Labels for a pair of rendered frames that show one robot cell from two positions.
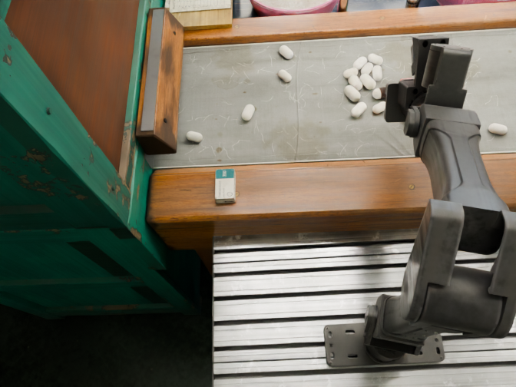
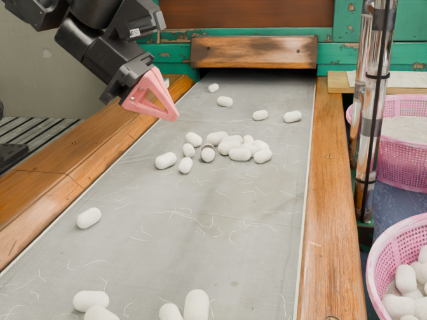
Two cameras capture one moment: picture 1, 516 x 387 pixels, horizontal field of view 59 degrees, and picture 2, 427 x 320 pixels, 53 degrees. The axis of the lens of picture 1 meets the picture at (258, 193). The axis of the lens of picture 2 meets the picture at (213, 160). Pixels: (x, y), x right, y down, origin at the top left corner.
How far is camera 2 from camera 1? 119 cm
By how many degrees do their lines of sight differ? 71
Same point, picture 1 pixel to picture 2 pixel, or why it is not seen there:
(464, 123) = not seen: outside the picture
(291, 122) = (204, 119)
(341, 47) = (294, 146)
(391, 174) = (98, 136)
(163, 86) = (236, 42)
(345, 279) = not seen: hidden behind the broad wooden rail
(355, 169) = (122, 124)
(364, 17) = (333, 146)
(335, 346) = (9, 146)
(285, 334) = (43, 136)
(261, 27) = (325, 101)
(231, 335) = (65, 122)
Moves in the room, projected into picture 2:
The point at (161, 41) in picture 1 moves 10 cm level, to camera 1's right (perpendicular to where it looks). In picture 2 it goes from (278, 37) to (279, 44)
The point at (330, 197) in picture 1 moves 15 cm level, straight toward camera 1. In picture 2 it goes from (107, 113) to (51, 105)
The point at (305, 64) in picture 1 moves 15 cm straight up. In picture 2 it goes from (276, 128) to (277, 45)
